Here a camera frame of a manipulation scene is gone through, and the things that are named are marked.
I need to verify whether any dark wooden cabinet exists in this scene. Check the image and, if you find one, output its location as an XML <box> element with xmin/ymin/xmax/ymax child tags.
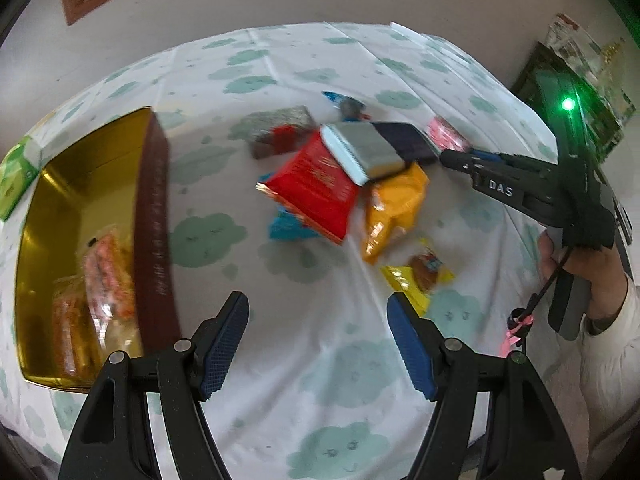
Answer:
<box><xmin>512</xmin><ymin>41</ymin><xmax>630</xmax><ymax>162</ymax></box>

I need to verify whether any red snack packet gold print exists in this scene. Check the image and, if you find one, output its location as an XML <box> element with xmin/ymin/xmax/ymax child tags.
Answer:
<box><xmin>256</xmin><ymin>130</ymin><xmax>362</xmax><ymax>246</ymax></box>

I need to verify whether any cloud print tablecloth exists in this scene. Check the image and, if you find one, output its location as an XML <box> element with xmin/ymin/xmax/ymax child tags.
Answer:
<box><xmin>0</xmin><ymin>22</ymin><xmax>601</xmax><ymax>480</ymax></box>

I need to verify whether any orange yellow snack packet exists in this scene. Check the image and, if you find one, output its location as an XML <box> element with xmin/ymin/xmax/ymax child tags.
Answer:
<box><xmin>51</xmin><ymin>275</ymin><xmax>102</xmax><ymax>382</ymax></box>

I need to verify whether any black strap cable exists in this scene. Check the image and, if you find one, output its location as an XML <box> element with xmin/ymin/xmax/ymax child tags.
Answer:
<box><xmin>502</xmin><ymin>247</ymin><xmax>576</xmax><ymax>361</ymax></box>

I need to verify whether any navy and silver snack packet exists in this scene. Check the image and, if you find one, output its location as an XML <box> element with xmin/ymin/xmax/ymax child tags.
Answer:
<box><xmin>320</xmin><ymin>121</ymin><xmax>442</xmax><ymax>185</ymax></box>

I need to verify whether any paper wall calendar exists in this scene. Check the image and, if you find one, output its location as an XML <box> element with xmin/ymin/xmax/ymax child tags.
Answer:
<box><xmin>544</xmin><ymin>12</ymin><xmax>602</xmax><ymax>70</ymax></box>

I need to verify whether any person's right hand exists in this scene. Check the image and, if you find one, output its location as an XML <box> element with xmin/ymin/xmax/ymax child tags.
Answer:
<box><xmin>537</xmin><ymin>232</ymin><xmax>629</xmax><ymax>322</ymax></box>

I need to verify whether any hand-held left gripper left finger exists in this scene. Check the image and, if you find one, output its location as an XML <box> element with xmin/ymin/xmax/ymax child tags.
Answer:
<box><xmin>59</xmin><ymin>291</ymin><xmax>251</xmax><ymax>480</ymax></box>

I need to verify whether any yellow packet with brown cookie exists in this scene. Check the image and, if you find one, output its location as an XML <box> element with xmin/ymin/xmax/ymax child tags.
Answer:
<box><xmin>407</xmin><ymin>239</ymin><xmax>456</xmax><ymax>294</ymax></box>

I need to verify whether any glittery snack packet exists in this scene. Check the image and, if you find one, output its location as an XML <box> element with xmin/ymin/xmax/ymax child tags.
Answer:
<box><xmin>247</xmin><ymin>105</ymin><xmax>317</xmax><ymax>160</ymax></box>

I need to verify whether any small blue candy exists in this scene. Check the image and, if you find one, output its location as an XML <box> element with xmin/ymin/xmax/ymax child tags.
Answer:
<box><xmin>322</xmin><ymin>90</ymin><xmax>369</xmax><ymax>122</ymax></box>

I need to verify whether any small red snack packet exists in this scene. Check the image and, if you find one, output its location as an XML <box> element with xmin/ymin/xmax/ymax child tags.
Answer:
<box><xmin>270</xmin><ymin>124</ymin><xmax>313</xmax><ymax>155</ymax></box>

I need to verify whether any green cardboard box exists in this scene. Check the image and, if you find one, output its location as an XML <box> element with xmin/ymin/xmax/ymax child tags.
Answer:
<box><xmin>0</xmin><ymin>142</ymin><xmax>42</xmax><ymax>222</ymax></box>

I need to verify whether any pink snack packet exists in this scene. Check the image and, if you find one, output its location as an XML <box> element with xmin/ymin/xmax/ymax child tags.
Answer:
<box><xmin>425</xmin><ymin>116</ymin><xmax>472</xmax><ymax>154</ymax></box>

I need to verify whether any blue snack packet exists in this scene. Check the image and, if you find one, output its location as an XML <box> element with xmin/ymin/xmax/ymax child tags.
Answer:
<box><xmin>268</xmin><ymin>207</ymin><xmax>322</xmax><ymax>241</ymax></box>

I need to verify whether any pale snack packet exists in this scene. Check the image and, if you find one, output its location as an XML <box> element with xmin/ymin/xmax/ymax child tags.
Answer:
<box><xmin>100</xmin><ymin>310</ymin><xmax>144</xmax><ymax>362</ymax></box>

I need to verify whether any large orange snack packet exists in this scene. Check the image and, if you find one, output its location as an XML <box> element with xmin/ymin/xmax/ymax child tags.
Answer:
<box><xmin>360</xmin><ymin>162</ymin><xmax>431</xmax><ymax>265</ymax></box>

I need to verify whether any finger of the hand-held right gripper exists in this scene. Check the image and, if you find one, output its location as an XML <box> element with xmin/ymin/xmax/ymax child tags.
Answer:
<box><xmin>439</xmin><ymin>148</ymin><xmax>567</xmax><ymax>227</ymax></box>
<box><xmin>470</xmin><ymin>149</ymin><xmax>564</xmax><ymax>192</ymax></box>

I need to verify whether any brown tin box gold inside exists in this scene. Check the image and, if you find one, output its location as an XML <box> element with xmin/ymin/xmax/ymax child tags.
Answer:
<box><xmin>14</xmin><ymin>106</ymin><xmax>183</xmax><ymax>394</ymax></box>

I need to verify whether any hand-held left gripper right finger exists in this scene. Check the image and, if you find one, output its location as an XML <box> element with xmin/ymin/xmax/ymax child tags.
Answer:
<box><xmin>386</xmin><ymin>291</ymin><xmax>583</xmax><ymax>480</ymax></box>

